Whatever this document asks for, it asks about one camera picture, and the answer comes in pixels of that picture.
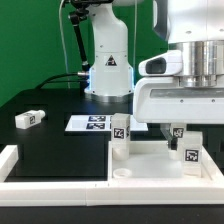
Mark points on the white marker tag sheet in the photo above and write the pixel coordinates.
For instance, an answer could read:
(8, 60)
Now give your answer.
(102, 123)

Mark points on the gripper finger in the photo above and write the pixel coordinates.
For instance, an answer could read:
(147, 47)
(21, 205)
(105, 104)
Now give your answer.
(166, 131)

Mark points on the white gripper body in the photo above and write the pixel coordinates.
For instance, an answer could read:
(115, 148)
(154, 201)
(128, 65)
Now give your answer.
(160, 98)

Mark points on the white U-shaped obstacle fence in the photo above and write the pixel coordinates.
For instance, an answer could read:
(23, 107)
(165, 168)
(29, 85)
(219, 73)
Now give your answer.
(113, 191)

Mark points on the white square tabletop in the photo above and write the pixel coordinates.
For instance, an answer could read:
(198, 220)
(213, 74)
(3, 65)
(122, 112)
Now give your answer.
(150, 159)

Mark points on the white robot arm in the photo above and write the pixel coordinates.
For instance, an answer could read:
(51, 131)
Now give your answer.
(184, 85)

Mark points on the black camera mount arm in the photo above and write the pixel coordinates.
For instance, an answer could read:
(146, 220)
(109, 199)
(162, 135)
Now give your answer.
(76, 17)

